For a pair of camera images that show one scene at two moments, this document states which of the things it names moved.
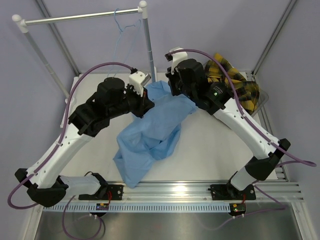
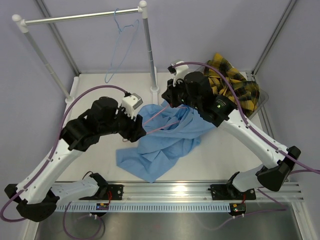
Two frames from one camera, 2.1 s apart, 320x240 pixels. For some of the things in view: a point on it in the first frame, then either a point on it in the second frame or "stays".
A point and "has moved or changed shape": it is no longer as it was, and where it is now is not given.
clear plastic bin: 263,97 stays
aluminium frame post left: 61,39 stays
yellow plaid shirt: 248,91 stays
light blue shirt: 154,136 has moved or changed shape
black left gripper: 144,104 → 134,130
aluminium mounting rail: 168,192 stays
